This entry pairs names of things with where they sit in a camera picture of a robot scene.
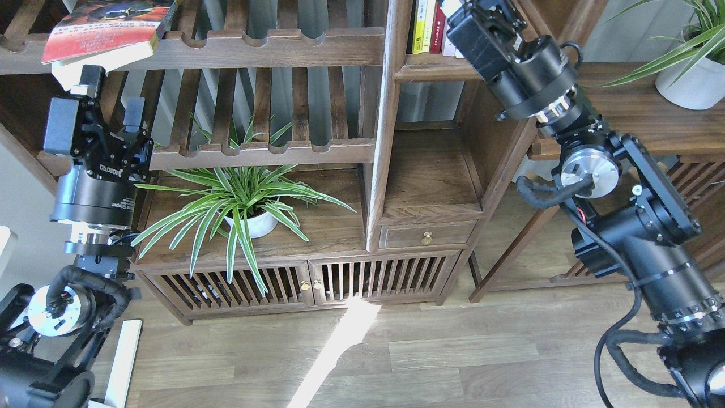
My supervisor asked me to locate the slatted cabinet door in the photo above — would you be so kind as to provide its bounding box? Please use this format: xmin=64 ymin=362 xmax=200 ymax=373
xmin=140 ymin=261 xmax=315 ymax=325
xmin=309 ymin=251 xmax=460 ymax=307

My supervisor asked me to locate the right slatted cabinet door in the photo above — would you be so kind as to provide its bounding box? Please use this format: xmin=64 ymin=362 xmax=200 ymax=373
xmin=309 ymin=251 xmax=460 ymax=307

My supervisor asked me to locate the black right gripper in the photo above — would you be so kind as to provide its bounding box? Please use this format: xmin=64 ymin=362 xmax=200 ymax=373
xmin=463 ymin=1 xmax=583 ymax=123

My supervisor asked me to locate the red cover thick book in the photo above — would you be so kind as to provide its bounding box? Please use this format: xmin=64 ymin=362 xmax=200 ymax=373
xmin=41 ymin=1 xmax=180 ymax=90

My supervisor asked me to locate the yellow upright book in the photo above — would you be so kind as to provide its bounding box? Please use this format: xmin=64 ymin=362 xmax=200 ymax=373
xmin=410 ymin=0 xmax=437 ymax=54

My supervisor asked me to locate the small white plant pot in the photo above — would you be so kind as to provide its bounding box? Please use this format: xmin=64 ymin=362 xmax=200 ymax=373
xmin=224 ymin=211 xmax=279 ymax=239

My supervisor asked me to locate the large white plant pot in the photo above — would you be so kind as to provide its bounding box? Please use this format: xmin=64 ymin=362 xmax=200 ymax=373
xmin=655 ymin=58 xmax=724 ymax=109

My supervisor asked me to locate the small wooden drawer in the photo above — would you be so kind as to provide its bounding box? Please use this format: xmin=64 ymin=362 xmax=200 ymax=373
xmin=379 ymin=220 xmax=476 ymax=248

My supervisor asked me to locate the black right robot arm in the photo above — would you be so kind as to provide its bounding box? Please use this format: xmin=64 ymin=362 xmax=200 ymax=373
xmin=442 ymin=1 xmax=724 ymax=407

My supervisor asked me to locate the green plant top right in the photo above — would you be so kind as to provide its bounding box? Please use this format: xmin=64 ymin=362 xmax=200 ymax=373
xmin=584 ymin=1 xmax=724 ymax=88

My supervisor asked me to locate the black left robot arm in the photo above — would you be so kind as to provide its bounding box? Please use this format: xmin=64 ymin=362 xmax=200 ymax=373
xmin=1 ymin=65 xmax=153 ymax=407

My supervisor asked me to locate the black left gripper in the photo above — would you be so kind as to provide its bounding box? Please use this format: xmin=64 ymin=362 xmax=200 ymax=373
xmin=44 ymin=65 xmax=153 ymax=229

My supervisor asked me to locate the white book red logo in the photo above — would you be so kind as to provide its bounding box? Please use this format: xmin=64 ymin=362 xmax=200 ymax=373
xmin=442 ymin=1 xmax=468 ymax=59

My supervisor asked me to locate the dark wooden bookshelf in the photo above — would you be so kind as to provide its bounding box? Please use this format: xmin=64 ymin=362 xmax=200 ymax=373
xmin=0 ymin=0 xmax=609 ymax=326

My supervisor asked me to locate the left slatted cabinet door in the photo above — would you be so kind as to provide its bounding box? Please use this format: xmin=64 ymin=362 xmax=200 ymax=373
xmin=140 ymin=261 xmax=315 ymax=325

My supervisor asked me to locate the grey cabinet at left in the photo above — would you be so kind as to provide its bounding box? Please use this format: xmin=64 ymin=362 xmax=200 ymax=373
xmin=1 ymin=147 xmax=75 ymax=298

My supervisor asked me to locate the green spider plant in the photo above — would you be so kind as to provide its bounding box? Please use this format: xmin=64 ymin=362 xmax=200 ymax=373
xmin=127 ymin=113 xmax=356 ymax=296

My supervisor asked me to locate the pale pink thin book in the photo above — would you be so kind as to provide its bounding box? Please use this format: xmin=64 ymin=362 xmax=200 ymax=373
xmin=442 ymin=22 xmax=463 ymax=58

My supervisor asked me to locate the dark red upright book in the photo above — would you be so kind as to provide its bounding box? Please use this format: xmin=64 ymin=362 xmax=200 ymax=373
xmin=428 ymin=1 xmax=446 ymax=54

